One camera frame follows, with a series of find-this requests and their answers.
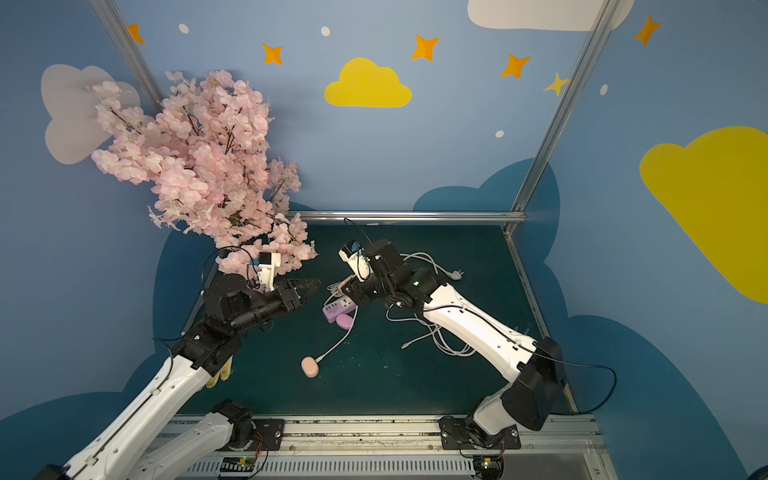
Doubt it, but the purple power strip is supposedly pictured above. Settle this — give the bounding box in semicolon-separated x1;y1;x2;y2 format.
322;297;357;323

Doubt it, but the purple earbud case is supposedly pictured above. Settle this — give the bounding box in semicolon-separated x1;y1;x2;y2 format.
335;314;355;331

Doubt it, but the white pink charger cable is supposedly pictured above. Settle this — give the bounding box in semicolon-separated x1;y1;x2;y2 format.
314;302;361;364

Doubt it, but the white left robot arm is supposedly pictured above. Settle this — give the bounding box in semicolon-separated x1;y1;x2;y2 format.
36;274;321;479

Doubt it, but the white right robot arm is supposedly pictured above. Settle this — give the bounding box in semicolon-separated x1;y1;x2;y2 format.
339;239;566;445

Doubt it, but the yellow work glove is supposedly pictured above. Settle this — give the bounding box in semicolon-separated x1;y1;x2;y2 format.
206;357;233;389

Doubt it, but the pink artificial blossom tree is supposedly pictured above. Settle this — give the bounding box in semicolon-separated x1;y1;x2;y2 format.
91;70;317;278

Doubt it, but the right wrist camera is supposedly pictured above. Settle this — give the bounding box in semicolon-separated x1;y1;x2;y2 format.
339;240;371;282

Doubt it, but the aluminium back frame rail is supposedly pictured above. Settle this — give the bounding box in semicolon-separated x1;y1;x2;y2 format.
292;210;526;224

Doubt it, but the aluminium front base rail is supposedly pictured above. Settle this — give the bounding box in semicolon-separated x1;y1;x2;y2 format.
98;413;619;480

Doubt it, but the left aluminium frame post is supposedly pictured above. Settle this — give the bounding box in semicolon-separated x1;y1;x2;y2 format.
89;0;164;113

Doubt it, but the aluminium frame post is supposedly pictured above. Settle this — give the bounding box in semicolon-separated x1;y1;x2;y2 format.
503;0;623;240
89;0;164;113

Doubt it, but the right aluminium frame post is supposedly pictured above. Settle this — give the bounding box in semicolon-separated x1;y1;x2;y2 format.
503;0;623;240

